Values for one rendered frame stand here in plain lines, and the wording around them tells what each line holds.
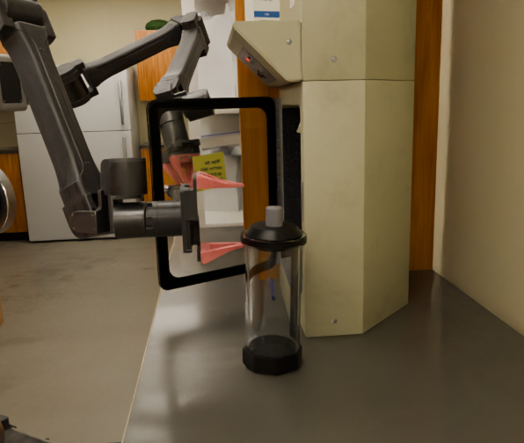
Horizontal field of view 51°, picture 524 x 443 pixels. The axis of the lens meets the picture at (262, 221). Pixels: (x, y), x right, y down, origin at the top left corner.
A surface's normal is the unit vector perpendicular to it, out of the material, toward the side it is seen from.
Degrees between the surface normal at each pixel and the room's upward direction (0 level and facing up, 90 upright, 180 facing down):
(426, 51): 90
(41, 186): 90
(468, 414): 0
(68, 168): 77
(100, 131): 90
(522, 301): 90
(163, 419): 0
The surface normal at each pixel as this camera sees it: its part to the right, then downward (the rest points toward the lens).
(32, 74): -0.41, 0.09
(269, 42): 0.10, 0.21
